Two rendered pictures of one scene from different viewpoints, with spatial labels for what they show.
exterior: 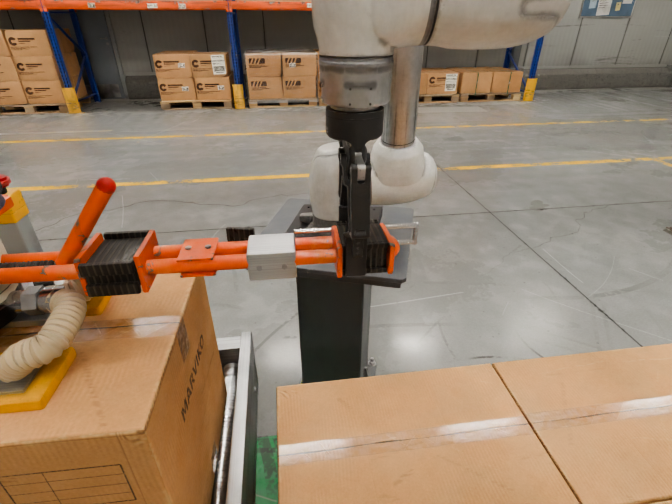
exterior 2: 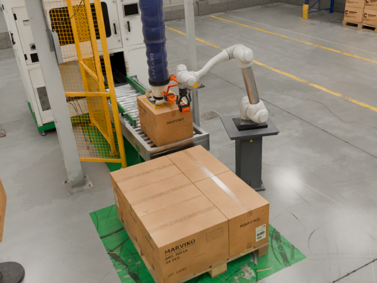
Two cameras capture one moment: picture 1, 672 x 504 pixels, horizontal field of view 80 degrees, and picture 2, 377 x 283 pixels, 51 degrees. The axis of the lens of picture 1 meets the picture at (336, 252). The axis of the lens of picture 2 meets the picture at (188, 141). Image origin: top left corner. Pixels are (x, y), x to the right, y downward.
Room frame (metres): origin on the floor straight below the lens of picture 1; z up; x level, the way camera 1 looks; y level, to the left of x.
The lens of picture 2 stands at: (-0.46, -3.34, 2.56)
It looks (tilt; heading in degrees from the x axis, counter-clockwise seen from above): 28 degrees down; 73
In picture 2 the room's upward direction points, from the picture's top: 4 degrees counter-clockwise
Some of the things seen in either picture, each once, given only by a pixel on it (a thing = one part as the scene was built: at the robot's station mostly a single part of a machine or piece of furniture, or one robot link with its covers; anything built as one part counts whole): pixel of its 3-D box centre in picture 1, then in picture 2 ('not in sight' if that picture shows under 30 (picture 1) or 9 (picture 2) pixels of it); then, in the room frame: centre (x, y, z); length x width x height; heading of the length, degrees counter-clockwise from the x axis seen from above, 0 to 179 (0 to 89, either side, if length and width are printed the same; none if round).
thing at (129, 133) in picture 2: not in sight; (116, 119); (0.04, 1.32, 0.50); 2.31 x 0.05 x 0.19; 98
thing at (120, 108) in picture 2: not in sight; (111, 102); (0.05, 1.68, 0.60); 1.60 x 0.10 x 0.09; 98
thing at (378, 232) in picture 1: (361, 249); (183, 108); (0.53, -0.04, 1.08); 0.08 x 0.07 x 0.05; 97
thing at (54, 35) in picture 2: not in sight; (56, 46); (-0.48, 0.82, 1.62); 0.20 x 0.05 x 0.30; 98
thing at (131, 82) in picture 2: not in sight; (148, 93); (0.58, 1.75, 0.60); 1.60 x 0.10 x 0.09; 98
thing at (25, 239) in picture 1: (65, 343); (196, 119); (0.94, 0.84, 0.50); 0.07 x 0.07 x 1.00; 8
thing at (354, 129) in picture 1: (354, 141); (183, 91); (0.54, -0.02, 1.24); 0.08 x 0.07 x 0.09; 6
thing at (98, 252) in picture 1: (121, 261); (169, 97); (0.50, 0.31, 1.08); 0.10 x 0.08 x 0.06; 7
